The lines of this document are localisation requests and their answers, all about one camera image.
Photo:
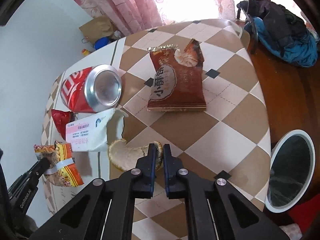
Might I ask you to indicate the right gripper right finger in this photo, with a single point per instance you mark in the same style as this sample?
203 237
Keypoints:
215 209

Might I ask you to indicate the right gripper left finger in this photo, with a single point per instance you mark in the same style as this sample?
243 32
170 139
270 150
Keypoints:
104 209

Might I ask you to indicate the orange yellow snack bag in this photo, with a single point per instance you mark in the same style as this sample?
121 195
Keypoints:
62 169

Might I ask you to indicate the small red snack wrapper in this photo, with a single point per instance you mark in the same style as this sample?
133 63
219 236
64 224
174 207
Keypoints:
61 119

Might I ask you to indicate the brown snack bag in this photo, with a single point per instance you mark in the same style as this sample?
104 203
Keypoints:
177 83

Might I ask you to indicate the white round trash bin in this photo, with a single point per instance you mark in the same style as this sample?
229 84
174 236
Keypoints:
293 162

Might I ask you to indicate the checkered brown white blanket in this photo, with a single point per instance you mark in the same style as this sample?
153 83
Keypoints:
231 137

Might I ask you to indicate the red cloth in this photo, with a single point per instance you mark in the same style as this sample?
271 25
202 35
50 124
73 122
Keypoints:
304 214

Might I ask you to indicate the red soda can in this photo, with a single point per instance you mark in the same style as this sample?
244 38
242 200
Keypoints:
92 90

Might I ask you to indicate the blue lid container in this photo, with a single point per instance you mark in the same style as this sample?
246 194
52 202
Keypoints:
100 43

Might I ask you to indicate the brown paper bag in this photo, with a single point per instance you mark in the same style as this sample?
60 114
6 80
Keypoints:
98 28

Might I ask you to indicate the black clothes rack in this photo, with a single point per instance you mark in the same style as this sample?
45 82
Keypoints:
249 19

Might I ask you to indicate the dark jacket on pile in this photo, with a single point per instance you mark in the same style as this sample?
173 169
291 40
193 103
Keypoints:
281 23

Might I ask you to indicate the pink curtain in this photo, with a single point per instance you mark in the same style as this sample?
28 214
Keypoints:
131 16

